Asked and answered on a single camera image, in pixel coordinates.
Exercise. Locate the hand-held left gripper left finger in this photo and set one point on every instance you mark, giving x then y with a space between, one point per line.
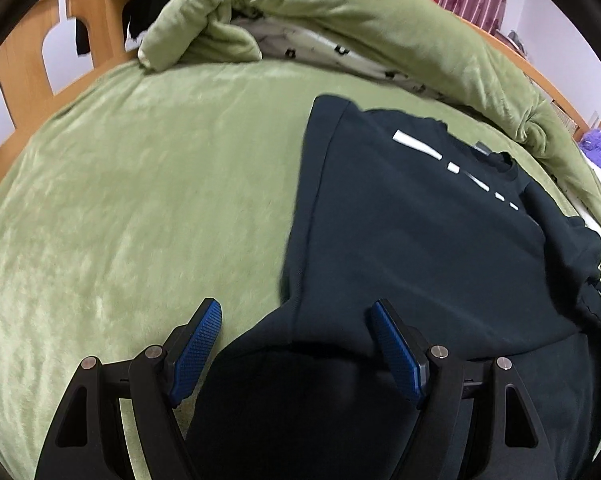
195 345

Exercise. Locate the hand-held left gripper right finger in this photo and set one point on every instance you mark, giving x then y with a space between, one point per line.
393 350

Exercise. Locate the dark sweatshirt with white print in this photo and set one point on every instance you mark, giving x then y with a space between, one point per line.
405 235

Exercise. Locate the green plush bed sheet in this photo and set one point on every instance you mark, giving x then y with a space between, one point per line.
130 185

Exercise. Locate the green plush quilt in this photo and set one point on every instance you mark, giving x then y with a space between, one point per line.
380 15

